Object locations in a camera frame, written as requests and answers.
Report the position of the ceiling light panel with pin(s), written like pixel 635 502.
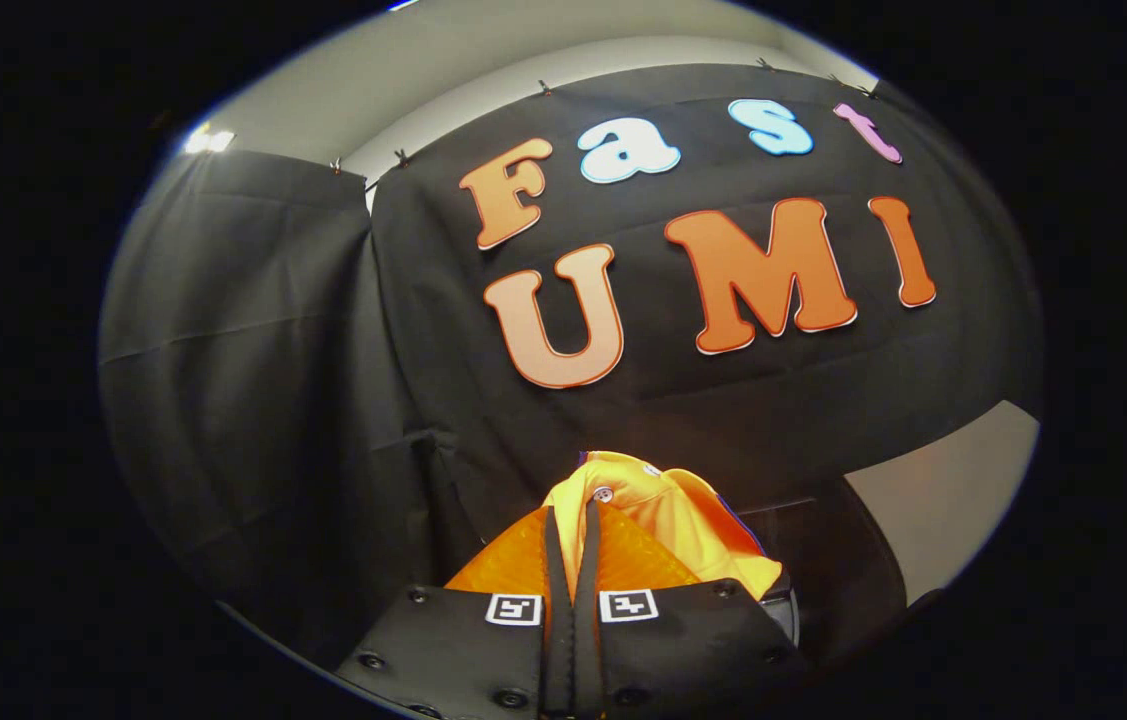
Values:
pixel 208 141

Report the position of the black backdrop cloth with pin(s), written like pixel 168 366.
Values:
pixel 723 410
pixel 243 350

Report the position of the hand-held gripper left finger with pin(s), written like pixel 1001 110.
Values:
pixel 558 640

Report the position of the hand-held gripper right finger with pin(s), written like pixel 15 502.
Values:
pixel 588 640

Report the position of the yellow polo shirt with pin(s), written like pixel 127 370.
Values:
pixel 668 520

